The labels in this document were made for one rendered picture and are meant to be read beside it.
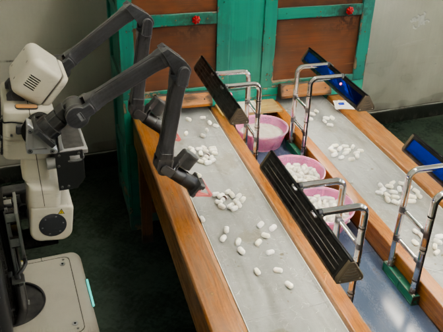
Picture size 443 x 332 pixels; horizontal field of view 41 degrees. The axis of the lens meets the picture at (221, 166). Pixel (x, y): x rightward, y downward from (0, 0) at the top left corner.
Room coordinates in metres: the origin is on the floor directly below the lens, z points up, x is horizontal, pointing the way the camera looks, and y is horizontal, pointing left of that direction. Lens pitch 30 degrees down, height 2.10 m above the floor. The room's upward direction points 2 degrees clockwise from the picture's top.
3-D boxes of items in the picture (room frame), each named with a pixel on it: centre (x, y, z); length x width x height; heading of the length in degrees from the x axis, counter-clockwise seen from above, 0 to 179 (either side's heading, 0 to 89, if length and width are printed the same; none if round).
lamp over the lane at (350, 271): (1.51, -0.26, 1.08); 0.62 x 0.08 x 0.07; 17
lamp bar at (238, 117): (2.44, 0.02, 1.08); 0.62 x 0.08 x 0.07; 17
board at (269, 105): (2.90, -0.14, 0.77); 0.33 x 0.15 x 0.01; 107
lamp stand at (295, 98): (2.58, -0.44, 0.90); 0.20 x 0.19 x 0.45; 17
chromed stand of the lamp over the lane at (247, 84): (2.46, -0.06, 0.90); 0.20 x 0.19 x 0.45; 17
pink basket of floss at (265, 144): (2.69, -0.20, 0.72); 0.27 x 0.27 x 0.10
